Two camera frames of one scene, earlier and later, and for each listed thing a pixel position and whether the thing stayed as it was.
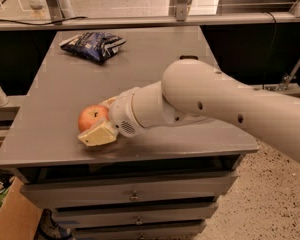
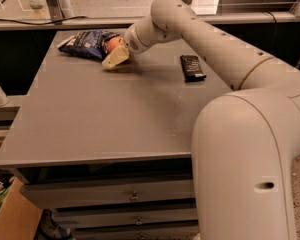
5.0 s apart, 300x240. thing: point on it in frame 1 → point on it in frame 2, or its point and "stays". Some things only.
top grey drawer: (181, 188) stays
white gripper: (122, 113) → (131, 43)
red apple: (90, 115) → (114, 43)
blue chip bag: (94, 46) stays
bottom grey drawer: (174, 232) stays
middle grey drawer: (134, 214) stays
